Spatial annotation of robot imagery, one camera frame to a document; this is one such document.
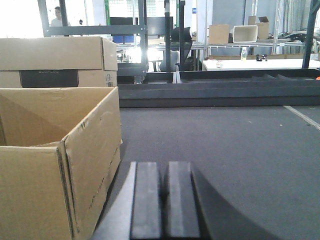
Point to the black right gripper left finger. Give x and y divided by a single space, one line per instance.
136 212

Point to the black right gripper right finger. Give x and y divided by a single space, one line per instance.
195 210

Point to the brown cardboard carton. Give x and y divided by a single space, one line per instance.
59 152

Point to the white work table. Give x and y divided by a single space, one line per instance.
251 64

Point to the closed cardboard box with label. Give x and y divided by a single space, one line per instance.
55 62

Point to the yellow drink bottle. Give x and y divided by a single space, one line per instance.
243 55

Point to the small brown box on table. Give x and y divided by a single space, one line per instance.
218 34

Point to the white plastic tub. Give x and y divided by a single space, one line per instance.
245 34

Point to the open brown box far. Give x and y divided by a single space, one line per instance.
262 26

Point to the person in white shirt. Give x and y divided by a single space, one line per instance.
57 21

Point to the black conveyor side frame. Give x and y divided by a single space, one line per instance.
233 88

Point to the dark metal rack frame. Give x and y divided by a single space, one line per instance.
136 70

